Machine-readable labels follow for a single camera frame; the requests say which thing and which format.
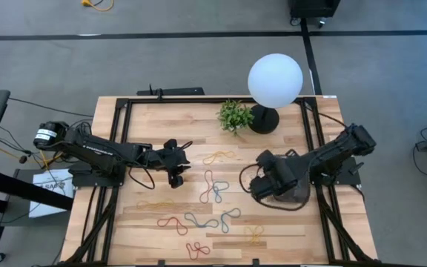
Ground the green plant in white pot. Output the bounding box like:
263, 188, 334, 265
216, 98, 255, 137

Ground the white globe lamp black base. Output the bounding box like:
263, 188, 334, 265
247, 53, 304, 135

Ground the braided right arm cable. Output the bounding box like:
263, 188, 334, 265
238, 162, 313, 212

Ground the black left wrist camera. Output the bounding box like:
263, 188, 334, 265
168, 174, 185, 189

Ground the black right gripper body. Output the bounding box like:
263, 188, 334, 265
249, 149, 299, 201

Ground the yellow power cable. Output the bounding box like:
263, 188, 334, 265
37, 149, 64, 170

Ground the translucent grey plastic bin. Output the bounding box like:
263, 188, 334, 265
272, 154, 312, 204

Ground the white printed sheet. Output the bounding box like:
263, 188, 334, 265
29, 168, 74, 219

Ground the red rubber band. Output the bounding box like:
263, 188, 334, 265
185, 241, 212, 261
199, 169, 219, 205
156, 216, 189, 237

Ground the black box with antenna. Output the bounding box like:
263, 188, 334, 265
136, 84, 206, 96

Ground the yellow rubber band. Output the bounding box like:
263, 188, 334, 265
136, 199, 176, 211
202, 149, 236, 166
242, 224, 266, 246

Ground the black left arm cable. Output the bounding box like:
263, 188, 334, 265
127, 139, 194, 191

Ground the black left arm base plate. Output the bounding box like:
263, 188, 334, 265
67, 162, 126, 188

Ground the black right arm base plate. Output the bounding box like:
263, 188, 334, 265
308, 157, 363, 187

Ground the yellow floor cable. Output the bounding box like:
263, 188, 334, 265
81, 0, 115, 12

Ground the black desk leg frame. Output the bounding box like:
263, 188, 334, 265
0, 166, 74, 265

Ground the black wheeled cart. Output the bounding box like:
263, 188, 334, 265
288, 0, 342, 29

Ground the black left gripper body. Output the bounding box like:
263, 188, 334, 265
153, 138, 193, 176

